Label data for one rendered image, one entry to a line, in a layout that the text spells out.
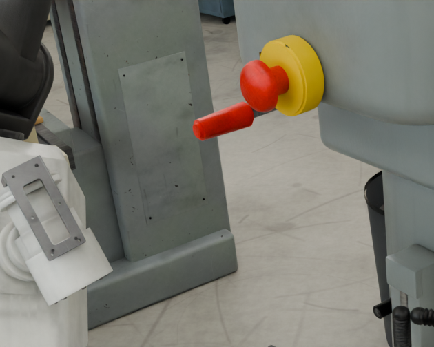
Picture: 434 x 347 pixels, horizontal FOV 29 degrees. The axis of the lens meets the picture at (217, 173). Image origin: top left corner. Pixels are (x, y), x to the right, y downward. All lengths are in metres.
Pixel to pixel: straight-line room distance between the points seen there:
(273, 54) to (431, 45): 0.13
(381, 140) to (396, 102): 0.17
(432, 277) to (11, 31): 0.49
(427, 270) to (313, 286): 2.92
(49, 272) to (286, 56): 0.29
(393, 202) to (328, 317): 2.67
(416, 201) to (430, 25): 0.27
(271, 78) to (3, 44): 0.37
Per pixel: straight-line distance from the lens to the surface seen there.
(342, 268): 3.82
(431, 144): 0.72
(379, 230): 2.99
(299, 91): 0.63
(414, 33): 0.58
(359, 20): 0.59
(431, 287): 0.81
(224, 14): 8.18
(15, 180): 0.75
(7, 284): 0.85
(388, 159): 0.76
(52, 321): 0.86
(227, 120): 0.74
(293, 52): 0.63
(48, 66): 0.98
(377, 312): 0.85
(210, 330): 3.51
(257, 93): 0.62
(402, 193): 0.82
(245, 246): 4.07
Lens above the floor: 1.96
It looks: 24 degrees down
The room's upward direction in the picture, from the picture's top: 8 degrees counter-clockwise
